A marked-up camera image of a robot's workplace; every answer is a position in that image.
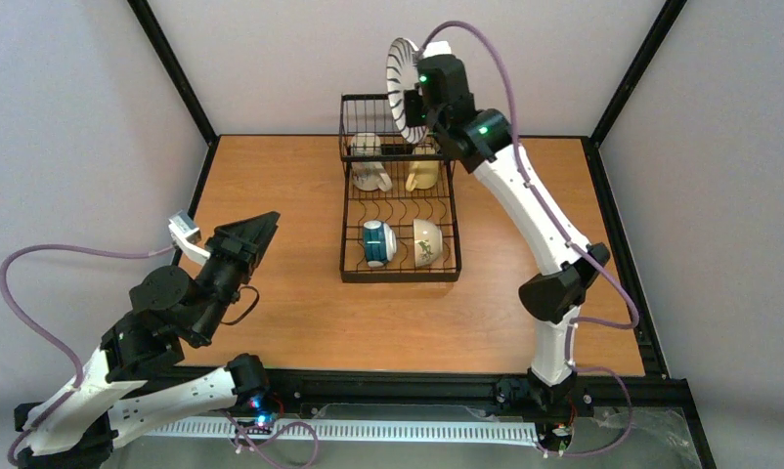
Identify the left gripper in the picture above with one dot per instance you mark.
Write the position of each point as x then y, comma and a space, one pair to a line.
233, 248

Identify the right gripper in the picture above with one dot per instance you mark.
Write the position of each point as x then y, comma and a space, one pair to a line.
420, 107

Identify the white black striped plate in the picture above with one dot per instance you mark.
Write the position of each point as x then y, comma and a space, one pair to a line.
401, 76

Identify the yellow mug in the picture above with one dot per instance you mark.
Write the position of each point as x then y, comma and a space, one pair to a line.
422, 175

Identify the white floral mug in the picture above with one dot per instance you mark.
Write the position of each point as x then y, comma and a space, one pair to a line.
368, 176

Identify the black wire dish rack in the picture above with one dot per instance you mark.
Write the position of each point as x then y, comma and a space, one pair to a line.
370, 113

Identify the white bowl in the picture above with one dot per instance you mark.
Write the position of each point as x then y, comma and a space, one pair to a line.
428, 242

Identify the dark teal spotted bowl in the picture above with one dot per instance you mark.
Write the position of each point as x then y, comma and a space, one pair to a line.
379, 242

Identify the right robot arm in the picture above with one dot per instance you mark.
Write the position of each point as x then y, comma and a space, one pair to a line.
481, 139

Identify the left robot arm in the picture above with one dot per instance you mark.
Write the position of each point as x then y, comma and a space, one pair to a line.
109, 402

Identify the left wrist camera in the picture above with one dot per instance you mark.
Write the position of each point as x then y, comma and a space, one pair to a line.
185, 235

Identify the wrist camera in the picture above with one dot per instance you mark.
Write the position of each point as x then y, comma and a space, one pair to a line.
435, 48
185, 235

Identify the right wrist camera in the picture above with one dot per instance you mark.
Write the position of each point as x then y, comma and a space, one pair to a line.
435, 48

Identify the white slotted cable duct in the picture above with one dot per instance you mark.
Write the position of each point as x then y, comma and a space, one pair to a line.
458, 432

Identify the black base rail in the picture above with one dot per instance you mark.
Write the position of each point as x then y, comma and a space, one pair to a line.
500, 394

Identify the black enclosure frame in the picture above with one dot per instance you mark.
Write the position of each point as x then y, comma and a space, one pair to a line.
645, 334

